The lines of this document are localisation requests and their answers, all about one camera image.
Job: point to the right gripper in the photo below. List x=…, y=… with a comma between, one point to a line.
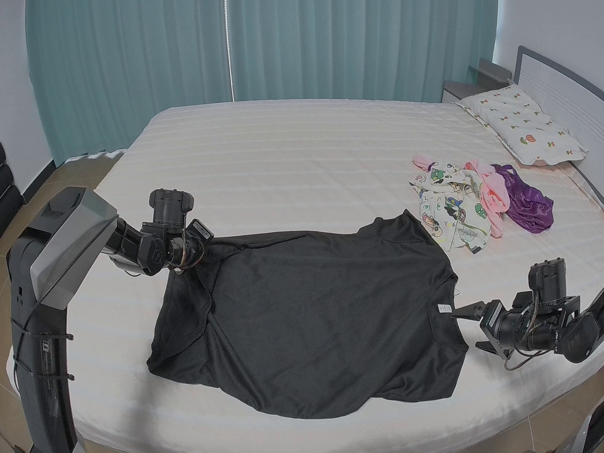
x=514, y=331

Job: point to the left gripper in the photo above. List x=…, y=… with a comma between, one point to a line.
x=193, y=248

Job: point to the black T-shirt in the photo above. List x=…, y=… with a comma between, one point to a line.
x=306, y=309

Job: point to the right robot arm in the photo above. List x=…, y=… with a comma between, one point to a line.
x=583, y=340

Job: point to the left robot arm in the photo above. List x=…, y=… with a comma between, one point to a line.
x=61, y=243

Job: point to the bed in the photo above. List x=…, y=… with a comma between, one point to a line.
x=283, y=158

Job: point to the white printed pyjama garment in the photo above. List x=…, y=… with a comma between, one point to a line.
x=453, y=210

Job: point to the purple satin garment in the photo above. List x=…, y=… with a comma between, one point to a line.
x=528, y=205

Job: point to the pink garment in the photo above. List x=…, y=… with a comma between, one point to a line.
x=493, y=196

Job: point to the blue-green curtain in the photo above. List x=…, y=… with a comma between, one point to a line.
x=132, y=54
x=358, y=31

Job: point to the white printed pillow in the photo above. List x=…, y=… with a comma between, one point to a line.
x=524, y=121

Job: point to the grey white bedside table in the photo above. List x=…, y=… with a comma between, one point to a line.
x=476, y=83

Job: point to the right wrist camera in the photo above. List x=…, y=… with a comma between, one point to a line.
x=523, y=300

